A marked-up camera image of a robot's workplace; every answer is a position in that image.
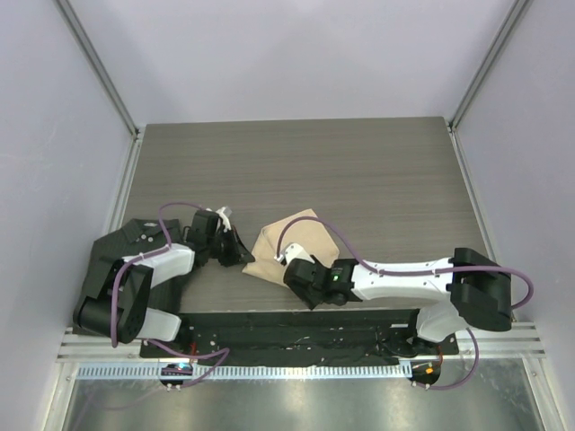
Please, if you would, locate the beige cloth napkin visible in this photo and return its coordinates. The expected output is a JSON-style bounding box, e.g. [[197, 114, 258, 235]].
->
[[242, 209, 340, 287]]

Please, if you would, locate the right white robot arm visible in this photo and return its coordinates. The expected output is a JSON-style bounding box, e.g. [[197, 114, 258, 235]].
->
[[277, 242, 512, 355]]

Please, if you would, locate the aluminium frame post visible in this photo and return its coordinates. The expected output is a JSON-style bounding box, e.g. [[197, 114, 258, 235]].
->
[[54, 0, 139, 138], [447, 0, 533, 131]]

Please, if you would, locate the aluminium front rail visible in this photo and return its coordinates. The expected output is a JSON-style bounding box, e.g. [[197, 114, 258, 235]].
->
[[57, 322, 546, 363]]

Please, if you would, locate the purple cable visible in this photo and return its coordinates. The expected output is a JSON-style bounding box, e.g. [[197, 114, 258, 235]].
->
[[110, 202, 233, 391], [276, 216, 535, 391]]

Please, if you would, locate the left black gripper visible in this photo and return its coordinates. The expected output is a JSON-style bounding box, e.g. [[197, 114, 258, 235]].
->
[[206, 225, 254, 268]]

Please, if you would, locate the left aluminium frame post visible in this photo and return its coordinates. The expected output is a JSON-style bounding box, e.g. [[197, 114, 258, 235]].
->
[[54, 0, 139, 138]]

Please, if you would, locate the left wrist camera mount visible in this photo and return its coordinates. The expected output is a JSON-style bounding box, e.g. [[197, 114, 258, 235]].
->
[[208, 206, 233, 232]]

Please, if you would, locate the right aluminium frame post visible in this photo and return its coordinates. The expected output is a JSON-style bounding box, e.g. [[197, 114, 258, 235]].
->
[[447, 0, 533, 131]]

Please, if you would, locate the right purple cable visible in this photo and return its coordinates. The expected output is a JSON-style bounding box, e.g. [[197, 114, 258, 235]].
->
[[276, 216, 535, 391]]

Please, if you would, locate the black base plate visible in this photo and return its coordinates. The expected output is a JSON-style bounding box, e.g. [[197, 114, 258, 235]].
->
[[138, 309, 459, 365]]

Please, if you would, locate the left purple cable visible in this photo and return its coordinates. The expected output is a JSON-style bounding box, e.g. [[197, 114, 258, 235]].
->
[[110, 202, 233, 391]]

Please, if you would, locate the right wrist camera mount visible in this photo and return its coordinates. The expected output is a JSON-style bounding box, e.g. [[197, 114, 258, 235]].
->
[[275, 242, 314, 266]]

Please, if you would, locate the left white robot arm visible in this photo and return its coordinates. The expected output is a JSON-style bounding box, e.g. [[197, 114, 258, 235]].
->
[[73, 207, 254, 358]]

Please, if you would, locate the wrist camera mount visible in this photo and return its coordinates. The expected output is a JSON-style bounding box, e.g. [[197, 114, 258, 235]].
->
[[208, 206, 233, 232], [275, 242, 314, 266]]

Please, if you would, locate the dark striped button shirt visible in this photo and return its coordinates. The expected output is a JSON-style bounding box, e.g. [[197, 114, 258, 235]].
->
[[73, 219, 194, 344]]

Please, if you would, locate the white slotted cable duct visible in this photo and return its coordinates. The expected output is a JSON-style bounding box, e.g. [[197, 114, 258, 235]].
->
[[76, 362, 411, 381]]

